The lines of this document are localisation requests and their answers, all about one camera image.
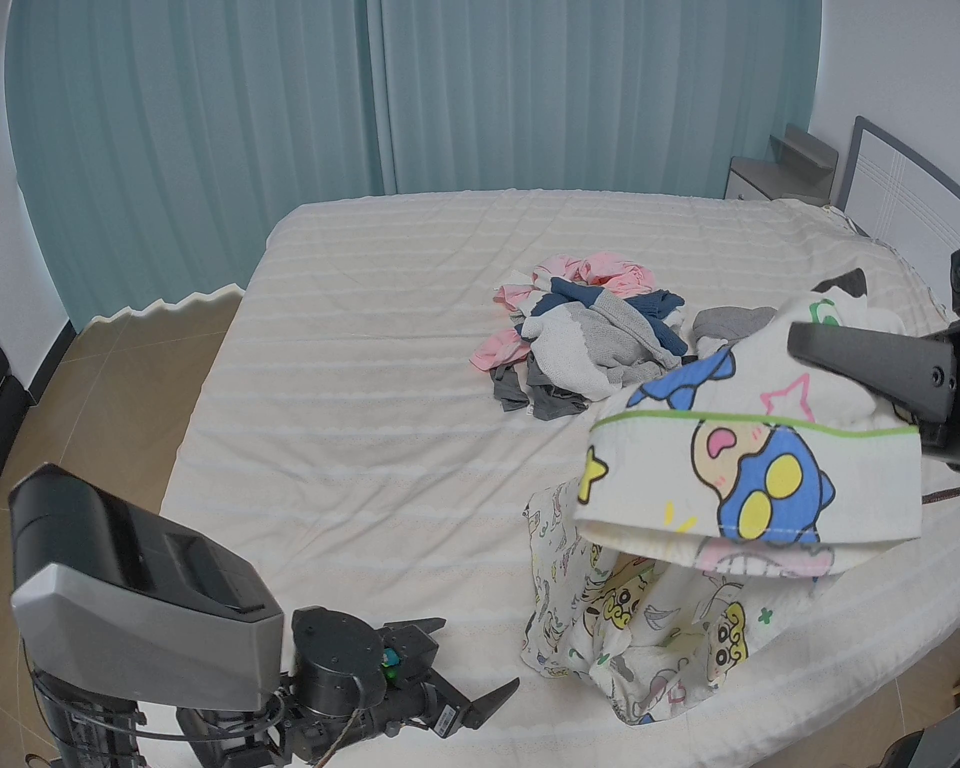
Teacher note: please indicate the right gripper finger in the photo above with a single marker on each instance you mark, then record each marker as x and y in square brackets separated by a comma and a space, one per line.
[885, 356]
[941, 442]

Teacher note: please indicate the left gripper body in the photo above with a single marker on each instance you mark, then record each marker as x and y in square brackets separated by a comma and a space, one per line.
[420, 712]

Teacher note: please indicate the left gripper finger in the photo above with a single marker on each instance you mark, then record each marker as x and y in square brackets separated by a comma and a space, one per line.
[484, 709]
[412, 636]

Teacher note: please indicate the white printed pyjama top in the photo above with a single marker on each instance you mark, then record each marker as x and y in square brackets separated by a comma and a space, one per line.
[712, 465]

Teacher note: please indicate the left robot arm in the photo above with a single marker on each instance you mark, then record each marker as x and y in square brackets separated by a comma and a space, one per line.
[150, 600]

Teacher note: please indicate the pile of clothes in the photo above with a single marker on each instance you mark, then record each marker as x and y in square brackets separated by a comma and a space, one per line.
[592, 330]

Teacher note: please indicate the bed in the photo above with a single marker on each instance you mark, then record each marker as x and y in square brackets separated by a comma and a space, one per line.
[375, 337]

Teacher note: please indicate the grey garment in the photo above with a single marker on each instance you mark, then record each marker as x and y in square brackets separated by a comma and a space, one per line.
[735, 322]

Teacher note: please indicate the grey bedside table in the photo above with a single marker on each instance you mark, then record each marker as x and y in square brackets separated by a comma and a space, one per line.
[780, 169]

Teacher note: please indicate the blue-green curtain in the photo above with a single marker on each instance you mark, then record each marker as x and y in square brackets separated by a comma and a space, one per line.
[600, 90]
[187, 135]

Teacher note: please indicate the dark grey chest of drawers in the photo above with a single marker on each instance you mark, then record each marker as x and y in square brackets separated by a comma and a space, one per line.
[9, 397]

